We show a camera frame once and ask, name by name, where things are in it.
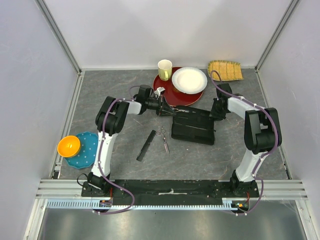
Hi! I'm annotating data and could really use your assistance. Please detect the black zip tool case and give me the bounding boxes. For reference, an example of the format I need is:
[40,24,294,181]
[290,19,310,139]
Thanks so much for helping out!
[171,105,215,146]

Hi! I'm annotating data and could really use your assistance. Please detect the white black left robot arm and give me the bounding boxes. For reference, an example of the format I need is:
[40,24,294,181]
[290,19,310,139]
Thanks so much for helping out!
[87,84,176,197]

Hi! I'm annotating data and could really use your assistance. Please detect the silver thinning scissors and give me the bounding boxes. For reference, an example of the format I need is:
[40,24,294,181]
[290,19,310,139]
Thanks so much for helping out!
[155,126,170,155]

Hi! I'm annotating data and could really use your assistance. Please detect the orange plastic bowl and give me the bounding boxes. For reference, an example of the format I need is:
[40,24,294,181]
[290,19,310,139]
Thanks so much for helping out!
[57,135,82,158]

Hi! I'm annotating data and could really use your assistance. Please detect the silver hair scissors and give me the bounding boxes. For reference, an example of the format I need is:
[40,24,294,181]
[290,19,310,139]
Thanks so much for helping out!
[172,106,190,113]

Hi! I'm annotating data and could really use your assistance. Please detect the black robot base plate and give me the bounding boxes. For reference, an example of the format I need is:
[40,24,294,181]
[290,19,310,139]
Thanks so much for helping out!
[81,179,260,205]

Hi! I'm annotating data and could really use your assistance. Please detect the pale yellow ceramic mug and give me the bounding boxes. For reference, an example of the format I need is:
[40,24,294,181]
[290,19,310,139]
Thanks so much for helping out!
[157,59,173,81]

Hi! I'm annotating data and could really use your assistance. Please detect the black hair comb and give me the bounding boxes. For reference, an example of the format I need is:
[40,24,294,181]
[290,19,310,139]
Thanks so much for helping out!
[136,130,156,162]

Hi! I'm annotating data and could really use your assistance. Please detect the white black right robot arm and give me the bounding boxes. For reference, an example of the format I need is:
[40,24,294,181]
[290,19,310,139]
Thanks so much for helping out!
[209,83,282,197]

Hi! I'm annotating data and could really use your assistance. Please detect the slotted grey cable duct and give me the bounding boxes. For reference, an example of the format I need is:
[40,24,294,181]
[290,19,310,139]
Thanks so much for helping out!
[46,199,238,211]

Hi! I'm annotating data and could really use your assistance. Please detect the blue dotted plate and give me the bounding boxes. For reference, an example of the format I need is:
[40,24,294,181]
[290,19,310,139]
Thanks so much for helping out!
[63,131,98,169]

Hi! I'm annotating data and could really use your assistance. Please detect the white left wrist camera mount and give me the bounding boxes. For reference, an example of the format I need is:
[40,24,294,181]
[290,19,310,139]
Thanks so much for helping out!
[154,87,166,97]

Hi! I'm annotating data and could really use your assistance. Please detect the white paper plate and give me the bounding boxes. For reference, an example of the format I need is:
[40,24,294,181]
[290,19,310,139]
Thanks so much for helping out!
[171,67,208,95]

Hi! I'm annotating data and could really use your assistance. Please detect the yellow woven bamboo tray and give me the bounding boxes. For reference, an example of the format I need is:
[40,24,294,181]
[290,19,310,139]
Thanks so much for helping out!
[207,60,244,82]

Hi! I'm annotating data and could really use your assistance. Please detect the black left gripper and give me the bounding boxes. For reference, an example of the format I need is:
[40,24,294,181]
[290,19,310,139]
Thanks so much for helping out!
[145,95,177,117]

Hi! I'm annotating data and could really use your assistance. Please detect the red round lacquer tray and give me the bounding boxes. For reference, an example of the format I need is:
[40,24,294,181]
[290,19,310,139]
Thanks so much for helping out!
[153,67,204,106]

